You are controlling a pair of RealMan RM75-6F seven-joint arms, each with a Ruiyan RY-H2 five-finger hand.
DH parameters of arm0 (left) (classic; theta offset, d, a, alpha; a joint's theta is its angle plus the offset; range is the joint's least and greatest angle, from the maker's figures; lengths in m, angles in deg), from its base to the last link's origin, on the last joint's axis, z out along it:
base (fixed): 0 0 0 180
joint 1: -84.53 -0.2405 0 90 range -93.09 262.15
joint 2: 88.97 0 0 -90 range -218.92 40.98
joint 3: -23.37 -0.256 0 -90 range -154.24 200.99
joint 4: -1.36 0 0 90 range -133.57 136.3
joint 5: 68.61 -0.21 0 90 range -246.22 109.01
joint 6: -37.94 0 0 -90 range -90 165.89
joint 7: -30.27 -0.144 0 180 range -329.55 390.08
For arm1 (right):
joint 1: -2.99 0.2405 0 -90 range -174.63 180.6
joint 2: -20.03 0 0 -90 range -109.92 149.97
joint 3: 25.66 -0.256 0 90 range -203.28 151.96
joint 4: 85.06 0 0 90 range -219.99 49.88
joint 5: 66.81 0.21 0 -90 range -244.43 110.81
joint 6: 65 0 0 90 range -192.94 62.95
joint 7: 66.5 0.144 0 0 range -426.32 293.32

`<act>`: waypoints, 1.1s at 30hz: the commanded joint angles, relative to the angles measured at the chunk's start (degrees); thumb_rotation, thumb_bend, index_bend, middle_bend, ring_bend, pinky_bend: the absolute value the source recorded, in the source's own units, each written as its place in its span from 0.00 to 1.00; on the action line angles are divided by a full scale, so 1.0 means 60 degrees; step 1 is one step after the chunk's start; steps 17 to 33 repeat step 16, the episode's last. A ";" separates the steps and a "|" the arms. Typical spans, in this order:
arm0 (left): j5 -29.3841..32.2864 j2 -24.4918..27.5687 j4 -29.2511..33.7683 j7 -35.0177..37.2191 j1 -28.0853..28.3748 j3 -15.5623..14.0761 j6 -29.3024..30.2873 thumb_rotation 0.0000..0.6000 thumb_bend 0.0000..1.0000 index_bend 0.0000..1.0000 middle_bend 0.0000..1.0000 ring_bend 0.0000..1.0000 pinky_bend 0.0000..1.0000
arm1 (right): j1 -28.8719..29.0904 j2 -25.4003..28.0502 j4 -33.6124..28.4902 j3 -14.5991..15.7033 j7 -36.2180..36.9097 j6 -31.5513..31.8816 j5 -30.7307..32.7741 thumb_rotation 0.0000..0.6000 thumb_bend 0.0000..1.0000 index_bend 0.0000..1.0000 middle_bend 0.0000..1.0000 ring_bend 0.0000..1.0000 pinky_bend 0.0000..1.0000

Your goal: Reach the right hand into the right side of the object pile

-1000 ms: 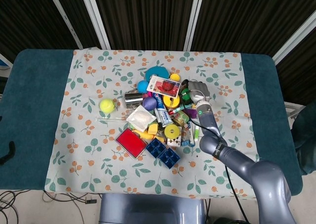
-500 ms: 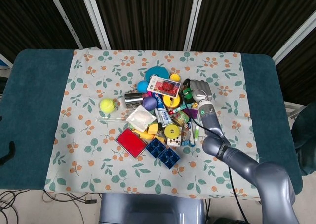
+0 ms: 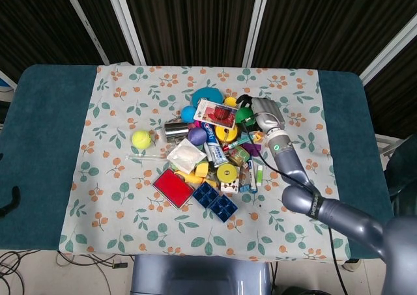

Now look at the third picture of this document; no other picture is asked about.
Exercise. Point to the blue whiteboard marker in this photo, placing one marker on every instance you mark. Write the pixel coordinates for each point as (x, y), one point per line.
(251, 177)

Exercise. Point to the shiny steel cup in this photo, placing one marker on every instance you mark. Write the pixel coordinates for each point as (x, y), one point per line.
(176, 132)

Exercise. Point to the red ink pad clear case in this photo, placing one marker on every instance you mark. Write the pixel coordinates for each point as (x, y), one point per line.
(172, 187)

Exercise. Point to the white card packet red picture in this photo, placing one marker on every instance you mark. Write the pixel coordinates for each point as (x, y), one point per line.
(215, 113)

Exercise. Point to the green round object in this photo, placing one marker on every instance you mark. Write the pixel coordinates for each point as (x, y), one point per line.
(242, 116)

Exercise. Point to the floral print tablecloth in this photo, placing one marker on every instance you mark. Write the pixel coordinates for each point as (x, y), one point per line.
(107, 177)

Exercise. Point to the white green glue stick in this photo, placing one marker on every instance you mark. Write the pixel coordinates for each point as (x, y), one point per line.
(259, 175)

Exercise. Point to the green marker red cap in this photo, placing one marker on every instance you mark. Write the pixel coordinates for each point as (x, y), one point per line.
(239, 142)

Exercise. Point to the yellow toy banana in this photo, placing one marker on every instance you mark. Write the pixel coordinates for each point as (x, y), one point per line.
(190, 177)

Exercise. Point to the blue grid block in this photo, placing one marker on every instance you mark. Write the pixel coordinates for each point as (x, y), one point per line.
(223, 208)
(204, 194)

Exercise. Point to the teal round disc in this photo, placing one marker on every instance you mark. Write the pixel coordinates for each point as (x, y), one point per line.
(207, 94)

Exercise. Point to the clear glass rod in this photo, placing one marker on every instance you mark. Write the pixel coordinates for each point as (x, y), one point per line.
(146, 157)

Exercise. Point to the white frame post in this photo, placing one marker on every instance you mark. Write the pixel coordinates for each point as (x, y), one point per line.
(125, 21)
(387, 52)
(85, 21)
(257, 21)

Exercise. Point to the white blue toothpaste tube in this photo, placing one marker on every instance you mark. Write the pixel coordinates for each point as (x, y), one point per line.
(216, 150)

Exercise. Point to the purple block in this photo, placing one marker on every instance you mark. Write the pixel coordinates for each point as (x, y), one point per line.
(252, 148)

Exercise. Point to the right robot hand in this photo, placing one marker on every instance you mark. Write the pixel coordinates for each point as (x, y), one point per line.
(268, 114)

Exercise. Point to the blue ball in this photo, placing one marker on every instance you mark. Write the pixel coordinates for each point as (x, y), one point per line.
(189, 114)

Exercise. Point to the white gauze packet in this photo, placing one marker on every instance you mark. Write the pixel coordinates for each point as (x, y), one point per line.
(184, 156)

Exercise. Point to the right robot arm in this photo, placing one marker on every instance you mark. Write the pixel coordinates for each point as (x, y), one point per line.
(342, 213)

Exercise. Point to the small orange toy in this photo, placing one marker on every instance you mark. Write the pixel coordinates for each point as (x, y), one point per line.
(259, 136)

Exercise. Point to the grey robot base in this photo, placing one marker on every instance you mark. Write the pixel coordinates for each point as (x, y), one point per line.
(195, 275)

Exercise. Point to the yellow foam block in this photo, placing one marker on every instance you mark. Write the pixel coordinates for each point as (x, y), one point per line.
(201, 170)

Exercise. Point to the gold green round tin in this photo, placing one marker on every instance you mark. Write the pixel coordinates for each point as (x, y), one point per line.
(239, 155)

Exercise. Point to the dark teal chair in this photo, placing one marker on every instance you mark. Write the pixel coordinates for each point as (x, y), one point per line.
(404, 168)

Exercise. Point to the purple ball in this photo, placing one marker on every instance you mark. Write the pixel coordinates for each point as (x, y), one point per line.
(197, 136)

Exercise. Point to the teal table cover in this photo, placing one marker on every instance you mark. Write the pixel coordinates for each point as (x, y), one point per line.
(42, 129)

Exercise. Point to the yellow tennis ball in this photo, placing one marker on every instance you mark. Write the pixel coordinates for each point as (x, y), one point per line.
(141, 139)

